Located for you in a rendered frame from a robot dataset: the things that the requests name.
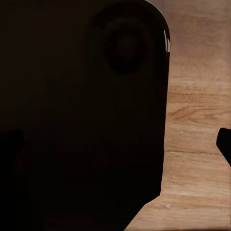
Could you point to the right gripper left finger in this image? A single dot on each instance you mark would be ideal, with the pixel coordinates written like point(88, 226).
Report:
point(11, 144)

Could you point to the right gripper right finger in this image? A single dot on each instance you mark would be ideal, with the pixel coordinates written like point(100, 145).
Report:
point(224, 143)

